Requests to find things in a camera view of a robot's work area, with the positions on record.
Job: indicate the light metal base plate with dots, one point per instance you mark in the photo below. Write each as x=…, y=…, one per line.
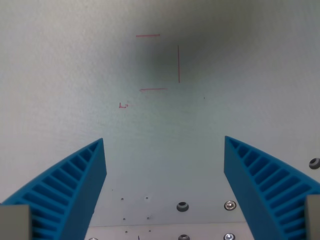
x=160, y=231

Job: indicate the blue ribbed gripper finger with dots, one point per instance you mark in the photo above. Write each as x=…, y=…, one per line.
x=250, y=185
x=75, y=190

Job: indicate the grey socket head bolt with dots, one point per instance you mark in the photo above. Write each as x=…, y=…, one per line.
x=184, y=237
x=314, y=163
x=182, y=206

